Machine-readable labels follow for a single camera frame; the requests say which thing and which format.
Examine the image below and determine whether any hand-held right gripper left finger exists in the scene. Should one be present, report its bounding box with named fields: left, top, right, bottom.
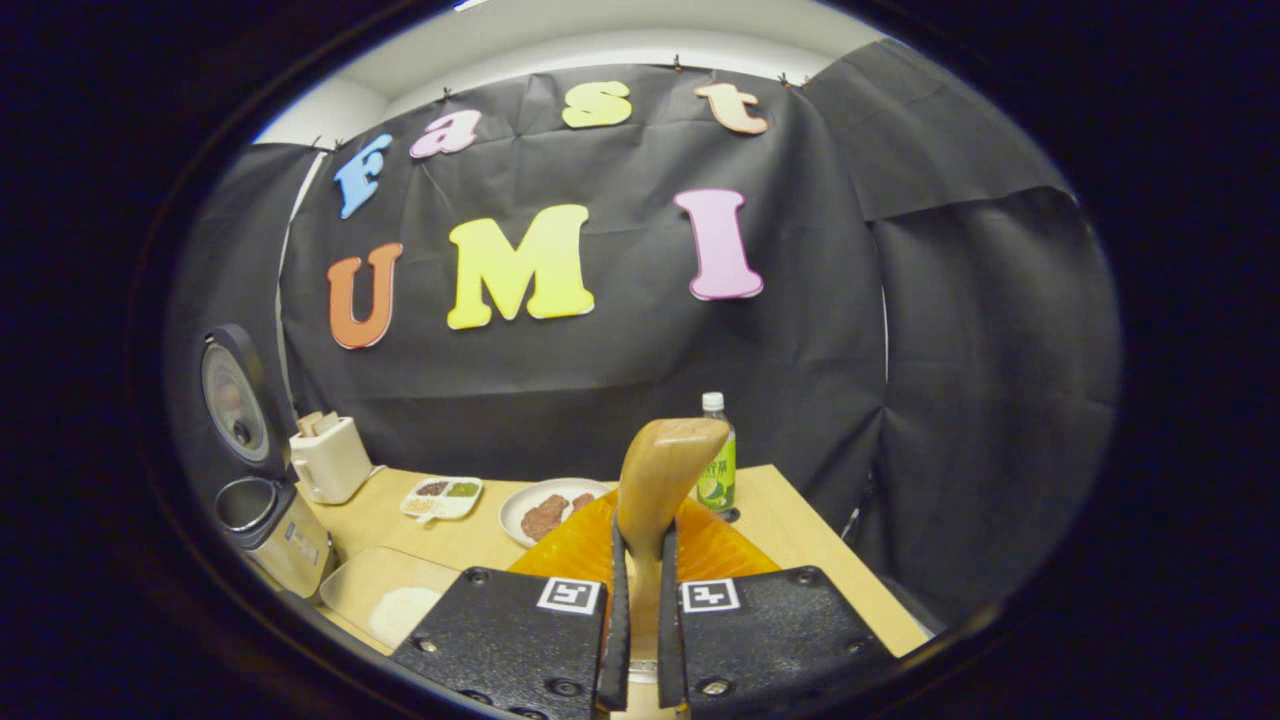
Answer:
left=390, top=490, right=633, bottom=720

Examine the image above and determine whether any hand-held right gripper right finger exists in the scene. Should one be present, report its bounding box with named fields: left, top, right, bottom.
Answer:
left=657, top=495, right=896, bottom=720

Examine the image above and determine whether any wooden spoon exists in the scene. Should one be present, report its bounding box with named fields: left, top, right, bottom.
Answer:
left=615, top=418, right=733, bottom=661

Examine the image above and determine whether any clear container of rice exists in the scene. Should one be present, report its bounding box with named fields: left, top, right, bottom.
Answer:
left=318, top=546, right=463, bottom=651

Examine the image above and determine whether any black silver rice cooker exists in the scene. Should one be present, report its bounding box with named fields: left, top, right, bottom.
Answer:
left=198, top=322, right=339, bottom=601

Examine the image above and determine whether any white round plate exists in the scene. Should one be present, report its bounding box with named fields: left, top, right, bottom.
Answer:
left=498, top=477, right=613, bottom=549

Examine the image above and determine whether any green label drink bottle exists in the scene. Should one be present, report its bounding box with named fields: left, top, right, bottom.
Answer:
left=697, top=392, right=738, bottom=514

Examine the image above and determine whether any white divided condiment dish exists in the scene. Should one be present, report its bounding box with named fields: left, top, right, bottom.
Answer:
left=400, top=476, right=484, bottom=523

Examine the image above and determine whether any black backdrop cloth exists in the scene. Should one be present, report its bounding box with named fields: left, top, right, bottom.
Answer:
left=165, top=38, right=1121, bottom=626

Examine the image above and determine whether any cream toaster with bread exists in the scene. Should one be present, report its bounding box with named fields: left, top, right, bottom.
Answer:
left=289, top=410, right=374, bottom=505

